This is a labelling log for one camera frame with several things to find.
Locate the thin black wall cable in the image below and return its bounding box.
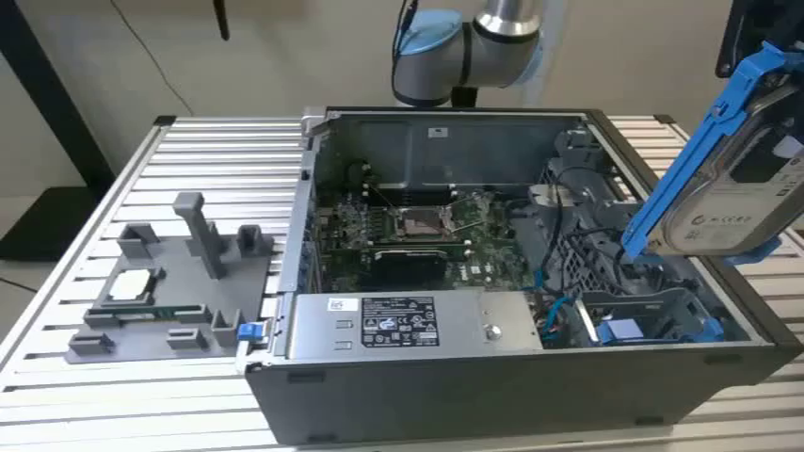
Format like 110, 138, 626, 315
109, 0, 193, 117

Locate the gray parts rack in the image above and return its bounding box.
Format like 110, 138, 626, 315
65, 191, 277, 366

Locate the thin metal locking lever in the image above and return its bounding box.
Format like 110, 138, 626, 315
366, 183, 406, 216

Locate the black monitor stand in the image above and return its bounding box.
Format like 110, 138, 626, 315
0, 0, 118, 263

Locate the CPU socket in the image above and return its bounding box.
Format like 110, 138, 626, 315
387, 204, 457, 242

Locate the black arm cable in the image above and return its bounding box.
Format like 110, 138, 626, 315
393, 0, 421, 53

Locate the gray metal disk bay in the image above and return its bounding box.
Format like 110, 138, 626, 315
574, 286, 751, 349

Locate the blue disk wire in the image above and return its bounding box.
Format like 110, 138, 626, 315
539, 292, 579, 331

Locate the silver power supply unit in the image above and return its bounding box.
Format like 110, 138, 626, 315
285, 290, 545, 359

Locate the black hanging strap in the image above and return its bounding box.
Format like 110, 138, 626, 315
210, 0, 230, 42

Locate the green RAM stick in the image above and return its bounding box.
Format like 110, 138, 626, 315
93, 304, 207, 324

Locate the black graphics card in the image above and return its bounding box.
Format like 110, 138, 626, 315
371, 248, 450, 289

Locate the dark gray PC case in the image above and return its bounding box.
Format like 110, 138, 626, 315
234, 105, 804, 446

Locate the hard disk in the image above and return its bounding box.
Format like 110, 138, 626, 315
618, 40, 804, 269

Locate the silver CPU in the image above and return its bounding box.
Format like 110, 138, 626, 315
102, 268, 158, 302

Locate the empty blue disk carrier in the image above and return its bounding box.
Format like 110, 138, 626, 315
594, 318, 642, 341

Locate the gray perforated drive cage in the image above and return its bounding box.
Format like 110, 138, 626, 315
507, 183, 698, 293

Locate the black wire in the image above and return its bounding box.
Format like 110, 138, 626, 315
539, 166, 609, 283

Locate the green motherboard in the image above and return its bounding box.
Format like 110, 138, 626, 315
313, 187, 534, 293

